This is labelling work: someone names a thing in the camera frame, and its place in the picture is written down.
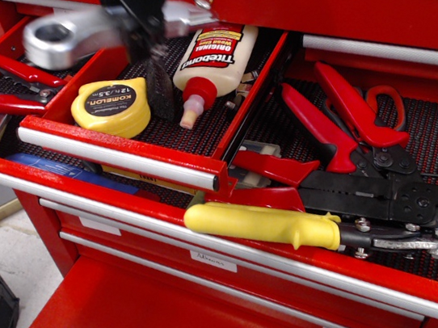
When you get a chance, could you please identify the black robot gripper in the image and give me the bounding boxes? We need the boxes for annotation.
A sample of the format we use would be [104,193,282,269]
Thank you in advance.
[100,0,177,121]

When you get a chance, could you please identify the small upper red drawer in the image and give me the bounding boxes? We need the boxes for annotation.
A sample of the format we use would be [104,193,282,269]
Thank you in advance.
[17,28,289,191]

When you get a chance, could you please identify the yellow ruler in drawer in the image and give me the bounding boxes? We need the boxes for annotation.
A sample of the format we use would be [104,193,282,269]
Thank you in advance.
[102,165,198,196]

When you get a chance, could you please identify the large lower red drawer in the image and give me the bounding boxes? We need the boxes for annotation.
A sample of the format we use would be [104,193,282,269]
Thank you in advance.
[0,48,438,328]

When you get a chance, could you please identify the yellow Komelon tape measure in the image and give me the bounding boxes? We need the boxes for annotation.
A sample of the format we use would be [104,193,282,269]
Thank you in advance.
[70,77,151,139]

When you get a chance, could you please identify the Titebond wood glue bottle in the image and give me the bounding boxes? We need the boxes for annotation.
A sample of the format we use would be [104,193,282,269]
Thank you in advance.
[173,24,259,130]

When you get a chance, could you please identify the red tool chest cabinet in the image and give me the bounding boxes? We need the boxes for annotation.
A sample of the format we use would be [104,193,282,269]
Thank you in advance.
[0,0,438,160]

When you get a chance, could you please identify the blue flat package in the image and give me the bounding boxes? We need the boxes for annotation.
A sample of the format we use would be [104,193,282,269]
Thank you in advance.
[7,153,140,195]

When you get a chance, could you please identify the clear blade dispenser pack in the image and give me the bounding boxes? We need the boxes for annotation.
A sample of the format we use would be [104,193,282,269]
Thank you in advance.
[223,134,287,192]

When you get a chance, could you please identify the red handled pliers upper drawer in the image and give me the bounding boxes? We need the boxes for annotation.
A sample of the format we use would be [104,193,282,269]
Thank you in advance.
[0,24,74,121]

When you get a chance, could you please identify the red handled scissors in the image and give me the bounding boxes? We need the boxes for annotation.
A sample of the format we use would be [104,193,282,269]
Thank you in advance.
[322,85,407,137]

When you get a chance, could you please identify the yellow handled tin snips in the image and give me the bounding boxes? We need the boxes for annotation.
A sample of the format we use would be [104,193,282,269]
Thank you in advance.
[183,202,438,259]

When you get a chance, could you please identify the red handled wire stripper pliers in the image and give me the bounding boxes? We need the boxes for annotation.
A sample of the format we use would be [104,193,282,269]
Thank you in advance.
[280,62,417,178]

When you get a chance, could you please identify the red handled black crimping tool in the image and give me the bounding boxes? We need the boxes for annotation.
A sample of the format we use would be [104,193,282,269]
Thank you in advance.
[205,150,438,229]

